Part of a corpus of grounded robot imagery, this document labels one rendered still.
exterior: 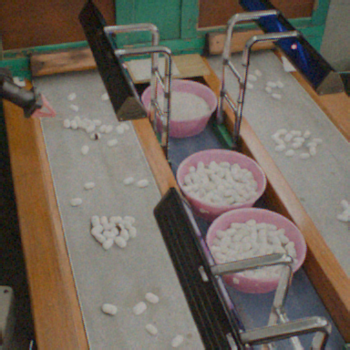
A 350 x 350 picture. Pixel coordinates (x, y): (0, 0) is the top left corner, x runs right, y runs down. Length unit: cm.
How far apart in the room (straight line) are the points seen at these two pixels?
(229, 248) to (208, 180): 27
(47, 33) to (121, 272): 104
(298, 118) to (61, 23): 91
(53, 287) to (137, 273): 22
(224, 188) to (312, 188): 27
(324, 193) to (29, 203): 87
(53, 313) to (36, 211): 37
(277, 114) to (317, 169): 32
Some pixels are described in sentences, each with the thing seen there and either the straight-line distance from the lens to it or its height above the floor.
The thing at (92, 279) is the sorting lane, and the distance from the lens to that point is 155.
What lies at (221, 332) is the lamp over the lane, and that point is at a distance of 102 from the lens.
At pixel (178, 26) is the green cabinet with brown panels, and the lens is 237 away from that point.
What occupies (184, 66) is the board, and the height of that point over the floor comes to 78.
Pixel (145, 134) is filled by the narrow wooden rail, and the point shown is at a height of 76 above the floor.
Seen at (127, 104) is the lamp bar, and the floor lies 109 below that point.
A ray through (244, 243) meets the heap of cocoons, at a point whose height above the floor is 74.
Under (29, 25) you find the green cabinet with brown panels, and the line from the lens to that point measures 226.
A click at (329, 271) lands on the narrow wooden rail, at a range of 161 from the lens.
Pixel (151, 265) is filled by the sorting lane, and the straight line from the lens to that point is 158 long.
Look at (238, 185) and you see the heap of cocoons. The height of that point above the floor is 75.
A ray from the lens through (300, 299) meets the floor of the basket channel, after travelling 164.
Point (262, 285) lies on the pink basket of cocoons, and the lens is 159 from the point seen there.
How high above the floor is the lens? 191
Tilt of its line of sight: 43 degrees down
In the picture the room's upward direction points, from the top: straight up
